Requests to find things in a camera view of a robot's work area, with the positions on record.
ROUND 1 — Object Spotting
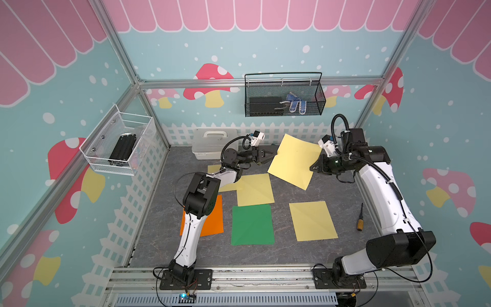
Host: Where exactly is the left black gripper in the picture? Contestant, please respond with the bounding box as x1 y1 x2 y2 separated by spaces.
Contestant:
237 146 277 165

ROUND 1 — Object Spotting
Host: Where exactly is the yellow paper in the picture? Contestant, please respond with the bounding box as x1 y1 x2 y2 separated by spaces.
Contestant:
237 173 275 207
289 201 338 242
268 134 321 191
207 165 239 193

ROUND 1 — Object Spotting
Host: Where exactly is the small green paper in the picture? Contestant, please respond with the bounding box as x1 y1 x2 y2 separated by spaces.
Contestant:
231 204 275 246

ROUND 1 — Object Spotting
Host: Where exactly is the orange paper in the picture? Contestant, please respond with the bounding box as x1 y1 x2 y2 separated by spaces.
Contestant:
200 194 224 237

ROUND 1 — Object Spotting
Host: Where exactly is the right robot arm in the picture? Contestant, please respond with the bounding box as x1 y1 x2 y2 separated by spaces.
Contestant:
310 114 436 290

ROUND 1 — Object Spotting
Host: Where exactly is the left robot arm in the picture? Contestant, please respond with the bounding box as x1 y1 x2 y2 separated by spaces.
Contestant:
154 131 279 294

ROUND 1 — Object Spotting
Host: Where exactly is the blue white item in basket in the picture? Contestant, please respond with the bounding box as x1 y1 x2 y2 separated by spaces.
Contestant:
279 92 308 115

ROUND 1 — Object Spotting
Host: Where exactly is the white plastic storage box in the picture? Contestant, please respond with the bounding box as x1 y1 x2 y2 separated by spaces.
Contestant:
192 128 239 160

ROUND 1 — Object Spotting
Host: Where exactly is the small brown object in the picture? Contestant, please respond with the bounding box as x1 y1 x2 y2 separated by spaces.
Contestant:
357 203 364 232

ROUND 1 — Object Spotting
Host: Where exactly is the black box in white basket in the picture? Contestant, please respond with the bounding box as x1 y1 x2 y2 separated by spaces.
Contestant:
108 134 137 167

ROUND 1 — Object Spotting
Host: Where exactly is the small green circuit board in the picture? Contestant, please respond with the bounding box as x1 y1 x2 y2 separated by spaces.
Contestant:
178 293 197 304

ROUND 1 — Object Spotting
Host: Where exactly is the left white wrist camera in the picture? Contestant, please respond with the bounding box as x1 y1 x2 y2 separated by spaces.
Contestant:
249 130 265 147

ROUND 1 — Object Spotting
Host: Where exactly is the black wire wall basket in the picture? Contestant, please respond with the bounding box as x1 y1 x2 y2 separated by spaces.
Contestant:
244 72 326 117

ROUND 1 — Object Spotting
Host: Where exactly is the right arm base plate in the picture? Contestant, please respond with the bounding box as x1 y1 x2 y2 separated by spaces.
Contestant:
311 267 367 292

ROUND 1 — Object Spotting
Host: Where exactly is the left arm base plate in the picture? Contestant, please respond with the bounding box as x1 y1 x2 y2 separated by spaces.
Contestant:
159 269 213 290

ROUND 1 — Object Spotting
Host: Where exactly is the white wire wall basket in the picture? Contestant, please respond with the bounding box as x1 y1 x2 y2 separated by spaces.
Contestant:
79 105 156 176

